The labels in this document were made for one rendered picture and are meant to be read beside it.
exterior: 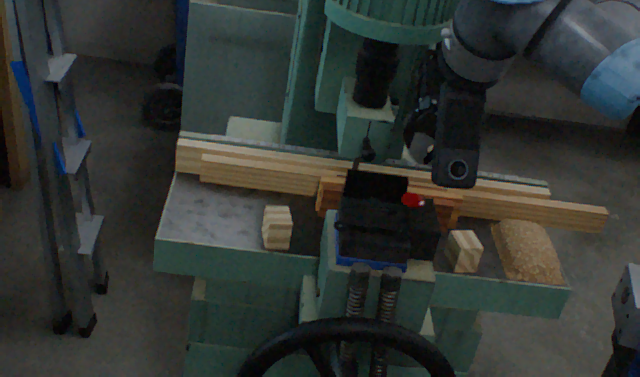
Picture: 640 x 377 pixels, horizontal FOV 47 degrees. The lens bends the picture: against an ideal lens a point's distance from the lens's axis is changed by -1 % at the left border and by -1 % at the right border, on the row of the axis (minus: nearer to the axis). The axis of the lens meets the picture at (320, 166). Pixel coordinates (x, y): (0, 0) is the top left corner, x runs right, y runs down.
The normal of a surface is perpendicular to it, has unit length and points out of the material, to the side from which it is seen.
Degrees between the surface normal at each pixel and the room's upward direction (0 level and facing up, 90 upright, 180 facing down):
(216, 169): 90
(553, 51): 100
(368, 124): 90
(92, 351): 0
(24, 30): 90
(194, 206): 0
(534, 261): 32
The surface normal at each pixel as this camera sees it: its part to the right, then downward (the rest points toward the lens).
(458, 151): 0.11, 0.03
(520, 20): -0.53, 0.40
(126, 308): 0.16, -0.84
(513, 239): -0.54, -0.71
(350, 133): 0.00, 0.52
